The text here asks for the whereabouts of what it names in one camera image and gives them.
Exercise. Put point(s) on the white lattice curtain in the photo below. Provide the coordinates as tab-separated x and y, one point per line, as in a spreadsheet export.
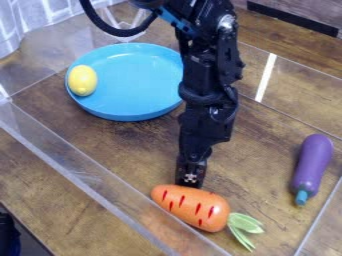
23	16

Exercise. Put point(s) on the orange toy carrot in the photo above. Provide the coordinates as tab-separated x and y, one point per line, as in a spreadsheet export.
206	211

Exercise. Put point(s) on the purple toy eggplant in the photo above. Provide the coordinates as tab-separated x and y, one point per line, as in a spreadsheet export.
316	155

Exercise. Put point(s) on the clear acrylic tray wall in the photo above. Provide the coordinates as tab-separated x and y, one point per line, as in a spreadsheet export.
131	206

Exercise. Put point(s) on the dark wooden bar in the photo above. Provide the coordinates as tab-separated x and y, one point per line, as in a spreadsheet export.
293	19

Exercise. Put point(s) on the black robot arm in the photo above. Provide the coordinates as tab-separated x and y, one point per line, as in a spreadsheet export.
206	30

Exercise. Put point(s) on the yellow toy lemon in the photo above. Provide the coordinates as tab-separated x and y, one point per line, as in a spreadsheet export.
82	80

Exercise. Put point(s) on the blue round plate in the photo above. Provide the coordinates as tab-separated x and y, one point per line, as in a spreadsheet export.
138	78

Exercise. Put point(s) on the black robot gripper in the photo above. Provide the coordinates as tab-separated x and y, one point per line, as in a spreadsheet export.
206	125

